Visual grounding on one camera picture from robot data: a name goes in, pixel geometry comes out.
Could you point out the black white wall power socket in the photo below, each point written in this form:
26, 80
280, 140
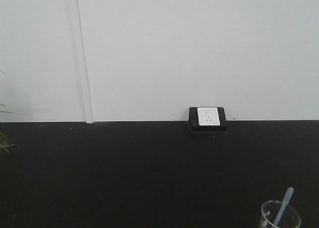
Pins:
207, 119

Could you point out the white wall cable duct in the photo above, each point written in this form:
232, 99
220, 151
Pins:
83, 71

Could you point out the clear plastic pipette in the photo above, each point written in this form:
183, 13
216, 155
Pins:
285, 201

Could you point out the green potted plant leaves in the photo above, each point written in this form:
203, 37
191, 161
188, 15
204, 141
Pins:
3, 139

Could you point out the clear glass beaker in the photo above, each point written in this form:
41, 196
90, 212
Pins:
273, 217

